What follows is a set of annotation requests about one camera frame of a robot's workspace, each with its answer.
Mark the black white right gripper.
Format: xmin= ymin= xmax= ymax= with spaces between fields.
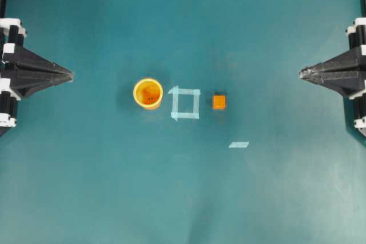
xmin=299 ymin=17 xmax=366 ymax=138

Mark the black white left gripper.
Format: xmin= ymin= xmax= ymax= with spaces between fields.
xmin=1 ymin=19 xmax=73 ymax=135

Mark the orange plastic cup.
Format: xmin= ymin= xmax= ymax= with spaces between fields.
xmin=133 ymin=78 xmax=164 ymax=110

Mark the pale tape strip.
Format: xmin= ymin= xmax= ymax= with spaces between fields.
xmin=228 ymin=141 xmax=249 ymax=149

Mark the small orange cube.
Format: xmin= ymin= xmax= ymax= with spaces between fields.
xmin=212 ymin=94 xmax=226 ymax=110

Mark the pale tape square outline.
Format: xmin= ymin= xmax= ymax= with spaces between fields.
xmin=168 ymin=86 xmax=201 ymax=121

